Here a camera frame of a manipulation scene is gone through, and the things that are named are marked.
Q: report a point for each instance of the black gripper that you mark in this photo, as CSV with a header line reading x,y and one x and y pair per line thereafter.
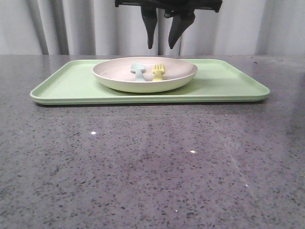
x,y
182,12

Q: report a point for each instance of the yellow plastic fork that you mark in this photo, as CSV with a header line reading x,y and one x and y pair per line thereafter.
x,y
158,72

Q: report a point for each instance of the pale pink round plate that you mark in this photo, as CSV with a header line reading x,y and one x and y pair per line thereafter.
x,y
116,74

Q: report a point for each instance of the light blue plastic spoon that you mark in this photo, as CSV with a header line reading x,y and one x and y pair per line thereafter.
x,y
137,68

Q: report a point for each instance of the light green plastic tray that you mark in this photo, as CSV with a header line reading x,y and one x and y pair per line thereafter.
x,y
216,81

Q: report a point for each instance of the grey curtain backdrop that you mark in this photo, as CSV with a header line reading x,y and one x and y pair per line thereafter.
x,y
97,27

